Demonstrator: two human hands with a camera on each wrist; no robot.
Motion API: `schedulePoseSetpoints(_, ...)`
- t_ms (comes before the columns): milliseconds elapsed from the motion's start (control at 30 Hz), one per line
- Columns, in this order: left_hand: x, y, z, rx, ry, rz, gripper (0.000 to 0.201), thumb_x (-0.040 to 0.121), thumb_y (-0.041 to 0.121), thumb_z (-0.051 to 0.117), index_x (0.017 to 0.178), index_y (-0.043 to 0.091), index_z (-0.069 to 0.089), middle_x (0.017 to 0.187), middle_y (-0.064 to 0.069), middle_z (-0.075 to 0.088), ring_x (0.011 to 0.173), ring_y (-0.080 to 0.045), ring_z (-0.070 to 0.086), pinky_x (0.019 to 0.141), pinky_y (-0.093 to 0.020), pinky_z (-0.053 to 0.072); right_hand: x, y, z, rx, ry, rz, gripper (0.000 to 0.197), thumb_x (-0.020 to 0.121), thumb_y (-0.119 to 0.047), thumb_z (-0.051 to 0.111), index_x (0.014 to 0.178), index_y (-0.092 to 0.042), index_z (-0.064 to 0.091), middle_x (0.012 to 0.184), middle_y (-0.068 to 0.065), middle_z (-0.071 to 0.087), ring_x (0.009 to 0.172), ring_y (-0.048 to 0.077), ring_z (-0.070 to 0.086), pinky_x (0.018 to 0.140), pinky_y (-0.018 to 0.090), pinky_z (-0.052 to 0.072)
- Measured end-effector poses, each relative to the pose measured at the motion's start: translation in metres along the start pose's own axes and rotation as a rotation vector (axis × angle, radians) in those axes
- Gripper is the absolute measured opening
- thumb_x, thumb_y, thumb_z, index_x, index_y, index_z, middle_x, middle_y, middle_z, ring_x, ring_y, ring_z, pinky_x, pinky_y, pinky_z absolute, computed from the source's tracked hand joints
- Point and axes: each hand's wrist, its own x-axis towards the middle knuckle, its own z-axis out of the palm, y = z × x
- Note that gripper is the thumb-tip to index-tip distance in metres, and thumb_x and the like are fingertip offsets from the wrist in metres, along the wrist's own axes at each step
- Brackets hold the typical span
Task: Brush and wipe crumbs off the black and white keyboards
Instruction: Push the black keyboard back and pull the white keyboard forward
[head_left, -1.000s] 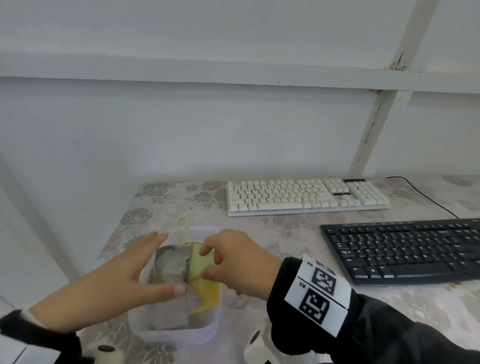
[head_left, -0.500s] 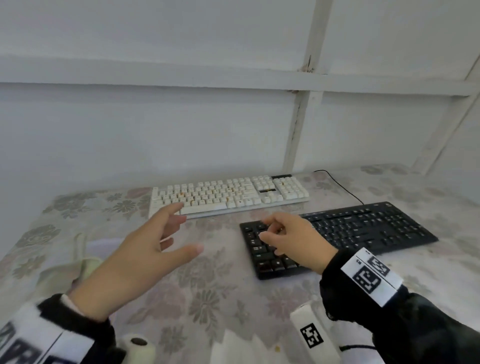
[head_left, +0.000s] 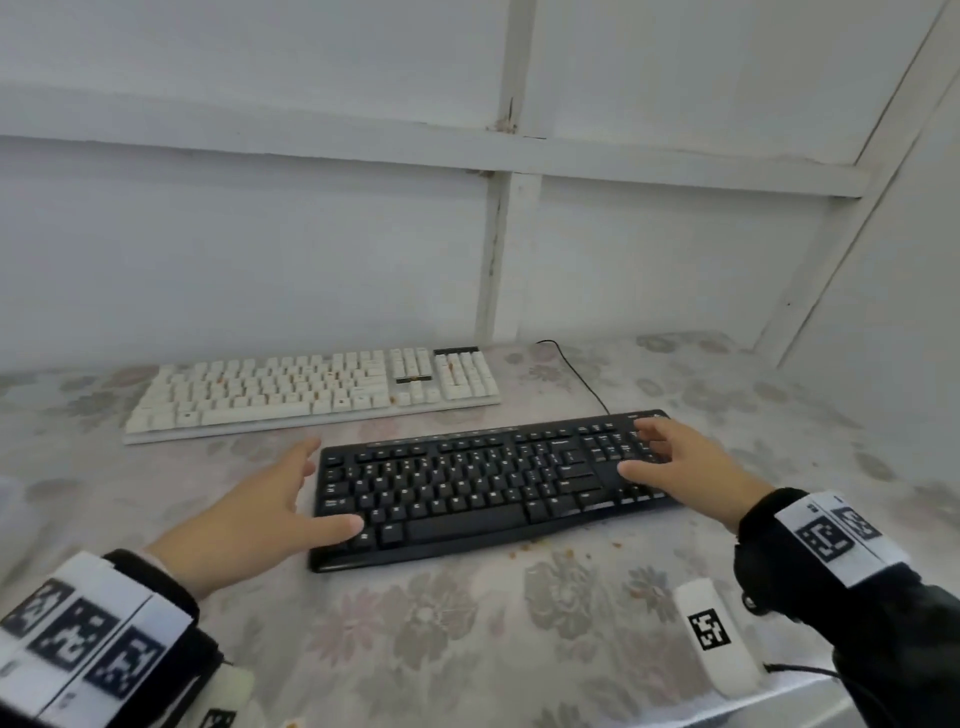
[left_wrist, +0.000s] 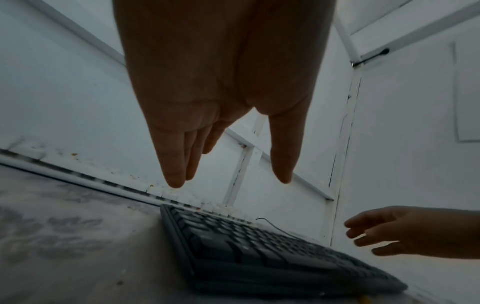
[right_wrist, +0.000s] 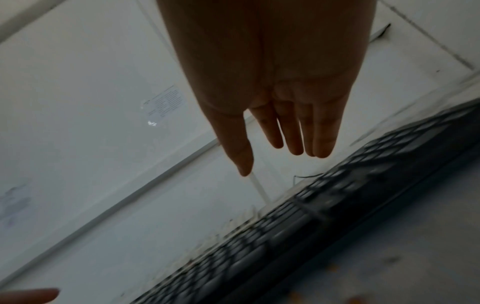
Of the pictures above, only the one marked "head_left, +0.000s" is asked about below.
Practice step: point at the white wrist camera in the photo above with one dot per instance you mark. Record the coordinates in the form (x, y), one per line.
(225, 697)
(712, 637)

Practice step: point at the black keyboard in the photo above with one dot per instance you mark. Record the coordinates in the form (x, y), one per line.
(465, 487)

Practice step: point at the white marker left wristband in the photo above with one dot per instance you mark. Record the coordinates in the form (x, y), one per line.
(82, 637)

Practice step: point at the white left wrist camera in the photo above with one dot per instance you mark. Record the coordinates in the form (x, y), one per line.
(225, 697)

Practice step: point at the person's right hand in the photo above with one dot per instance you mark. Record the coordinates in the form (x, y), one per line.
(690, 472)

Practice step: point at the person's right forearm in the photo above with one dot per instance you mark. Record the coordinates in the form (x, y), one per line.
(862, 622)

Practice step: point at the person's left hand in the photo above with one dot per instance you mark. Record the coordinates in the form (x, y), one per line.
(247, 517)

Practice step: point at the white marker right wristband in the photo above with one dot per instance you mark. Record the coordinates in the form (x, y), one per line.
(832, 536)

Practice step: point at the white wooden frame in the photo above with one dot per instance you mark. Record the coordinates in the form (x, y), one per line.
(300, 139)

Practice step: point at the person's left forearm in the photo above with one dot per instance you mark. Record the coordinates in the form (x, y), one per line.
(172, 600)

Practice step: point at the white marker wristband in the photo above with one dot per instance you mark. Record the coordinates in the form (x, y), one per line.
(82, 637)
(832, 536)

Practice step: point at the floral tablecloth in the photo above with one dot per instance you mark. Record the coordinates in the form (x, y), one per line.
(525, 637)

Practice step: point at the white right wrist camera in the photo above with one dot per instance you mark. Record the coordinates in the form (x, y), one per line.
(712, 637)

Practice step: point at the white keyboard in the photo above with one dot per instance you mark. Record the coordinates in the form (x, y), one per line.
(262, 390)

